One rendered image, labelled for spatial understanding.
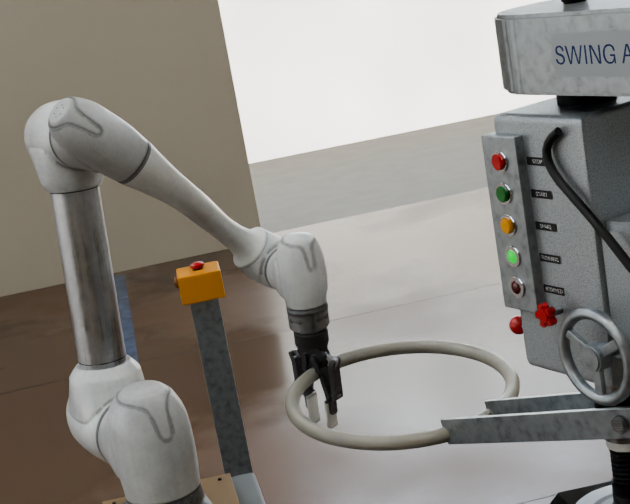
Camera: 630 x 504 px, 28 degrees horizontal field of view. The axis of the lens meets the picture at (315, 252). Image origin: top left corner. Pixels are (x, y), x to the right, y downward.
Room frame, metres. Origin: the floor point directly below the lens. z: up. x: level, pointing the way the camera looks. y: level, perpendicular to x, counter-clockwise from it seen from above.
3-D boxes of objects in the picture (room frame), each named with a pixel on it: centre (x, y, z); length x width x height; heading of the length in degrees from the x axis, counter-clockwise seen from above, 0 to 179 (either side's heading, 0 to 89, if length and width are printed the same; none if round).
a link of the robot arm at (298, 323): (2.61, 0.04, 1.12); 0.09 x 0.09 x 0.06
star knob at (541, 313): (1.84, -0.34, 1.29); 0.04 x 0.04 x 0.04; 30
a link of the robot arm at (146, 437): (2.37, 0.39, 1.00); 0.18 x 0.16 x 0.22; 31
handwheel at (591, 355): (1.74, -0.41, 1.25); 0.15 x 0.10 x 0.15; 30
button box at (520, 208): (1.91, -0.32, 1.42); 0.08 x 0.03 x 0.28; 30
